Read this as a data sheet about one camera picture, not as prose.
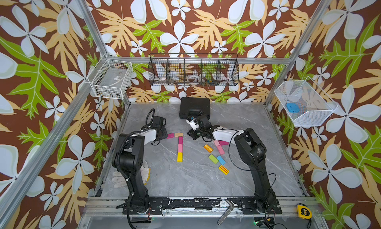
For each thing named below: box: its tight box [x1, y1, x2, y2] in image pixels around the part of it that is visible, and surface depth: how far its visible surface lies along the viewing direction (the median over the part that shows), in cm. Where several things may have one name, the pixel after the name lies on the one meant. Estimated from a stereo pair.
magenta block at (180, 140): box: [178, 136, 184, 145], surface depth 101 cm
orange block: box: [203, 144, 214, 154], surface depth 96 cm
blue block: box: [216, 155, 227, 166], surface depth 92 cm
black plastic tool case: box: [179, 97, 211, 120], surface depth 116 cm
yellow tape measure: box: [297, 202, 313, 220], surface depth 72 cm
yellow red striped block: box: [218, 165, 230, 175], surface depth 87 cm
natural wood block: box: [174, 132, 184, 138], surface depth 103 cm
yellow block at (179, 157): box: [177, 152, 184, 163], surface depth 93 cm
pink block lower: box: [217, 145, 225, 155], surface depth 95 cm
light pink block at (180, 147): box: [178, 143, 184, 153], surface depth 96 cm
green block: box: [208, 154, 219, 165], surface depth 92 cm
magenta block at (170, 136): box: [166, 132, 175, 140], surface depth 103 cm
